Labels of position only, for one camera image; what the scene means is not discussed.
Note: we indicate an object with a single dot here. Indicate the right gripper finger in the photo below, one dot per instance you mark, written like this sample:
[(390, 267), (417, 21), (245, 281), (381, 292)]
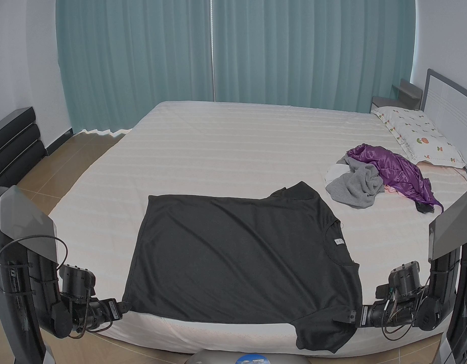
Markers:
[(349, 317)]

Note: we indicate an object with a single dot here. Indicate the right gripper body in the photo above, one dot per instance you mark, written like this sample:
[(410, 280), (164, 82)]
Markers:
[(374, 315)]

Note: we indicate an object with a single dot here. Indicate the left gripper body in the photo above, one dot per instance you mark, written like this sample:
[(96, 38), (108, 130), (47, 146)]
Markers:
[(110, 311)]

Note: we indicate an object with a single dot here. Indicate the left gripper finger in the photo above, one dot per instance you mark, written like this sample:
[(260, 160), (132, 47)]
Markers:
[(126, 308)]

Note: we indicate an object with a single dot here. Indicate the black T-shirt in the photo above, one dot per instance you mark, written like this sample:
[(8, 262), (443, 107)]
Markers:
[(237, 256)]

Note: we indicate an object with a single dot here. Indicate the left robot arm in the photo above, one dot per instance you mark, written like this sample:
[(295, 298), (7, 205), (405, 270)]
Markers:
[(24, 218)]

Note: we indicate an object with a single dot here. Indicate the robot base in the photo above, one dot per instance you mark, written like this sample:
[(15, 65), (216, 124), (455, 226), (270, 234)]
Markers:
[(218, 358)]

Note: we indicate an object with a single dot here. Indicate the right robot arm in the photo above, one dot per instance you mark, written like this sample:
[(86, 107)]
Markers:
[(453, 226)]

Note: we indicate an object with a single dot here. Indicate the bed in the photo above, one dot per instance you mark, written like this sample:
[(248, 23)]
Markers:
[(237, 146)]

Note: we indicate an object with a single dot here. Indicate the small black garment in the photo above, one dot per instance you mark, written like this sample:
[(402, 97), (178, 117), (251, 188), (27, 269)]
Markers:
[(425, 207)]

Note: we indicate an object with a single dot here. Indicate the pink garment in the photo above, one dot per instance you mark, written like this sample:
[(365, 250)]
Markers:
[(390, 190)]

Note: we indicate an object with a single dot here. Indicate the grey knit garment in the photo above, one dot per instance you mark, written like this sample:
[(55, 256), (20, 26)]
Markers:
[(355, 188)]

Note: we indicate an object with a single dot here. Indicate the white garment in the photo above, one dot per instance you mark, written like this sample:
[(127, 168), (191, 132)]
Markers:
[(334, 173)]

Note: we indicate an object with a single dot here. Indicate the purple satin garment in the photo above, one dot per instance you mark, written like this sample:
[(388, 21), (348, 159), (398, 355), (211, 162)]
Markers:
[(393, 169)]

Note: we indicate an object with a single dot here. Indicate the white printed pillow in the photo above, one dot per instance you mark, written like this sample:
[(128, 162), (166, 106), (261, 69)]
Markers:
[(419, 135)]

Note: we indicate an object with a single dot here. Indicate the black chest of drawers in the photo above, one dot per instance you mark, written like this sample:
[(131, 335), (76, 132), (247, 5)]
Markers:
[(11, 146)]

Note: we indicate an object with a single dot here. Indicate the grey bedside table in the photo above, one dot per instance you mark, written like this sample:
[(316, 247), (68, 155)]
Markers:
[(393, 99)]

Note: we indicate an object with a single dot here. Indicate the blue-green curtain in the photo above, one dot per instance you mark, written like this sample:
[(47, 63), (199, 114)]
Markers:
[(313, 40), (135, 51)]

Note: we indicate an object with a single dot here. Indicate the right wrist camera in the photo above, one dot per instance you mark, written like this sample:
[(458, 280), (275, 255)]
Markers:
[(382, 292)]

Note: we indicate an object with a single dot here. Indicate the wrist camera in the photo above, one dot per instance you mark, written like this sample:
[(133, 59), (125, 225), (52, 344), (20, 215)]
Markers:
[(382, 292), (92, 282)]

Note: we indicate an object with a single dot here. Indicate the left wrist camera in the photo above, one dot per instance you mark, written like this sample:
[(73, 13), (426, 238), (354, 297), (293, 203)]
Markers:
[(92, 282)]

